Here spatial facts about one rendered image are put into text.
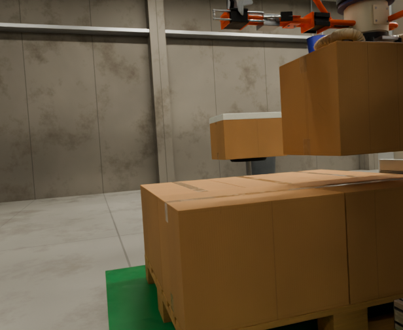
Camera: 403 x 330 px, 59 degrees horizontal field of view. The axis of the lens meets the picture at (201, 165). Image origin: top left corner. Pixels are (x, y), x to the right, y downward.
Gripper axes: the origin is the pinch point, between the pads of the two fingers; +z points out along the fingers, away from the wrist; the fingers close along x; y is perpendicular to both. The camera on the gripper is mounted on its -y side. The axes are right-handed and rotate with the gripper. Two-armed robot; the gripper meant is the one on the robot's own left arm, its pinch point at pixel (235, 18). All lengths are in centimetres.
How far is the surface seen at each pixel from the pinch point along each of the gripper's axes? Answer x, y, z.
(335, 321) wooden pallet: -19, 21, 111
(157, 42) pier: 551, 86, -166
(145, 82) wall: 581, 62, -96
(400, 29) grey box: 85, 171, -30
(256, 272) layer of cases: -19, -7, 89
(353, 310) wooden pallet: -19, 29, 108
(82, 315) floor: 48, -65, 119
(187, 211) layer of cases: -18, -29, 66
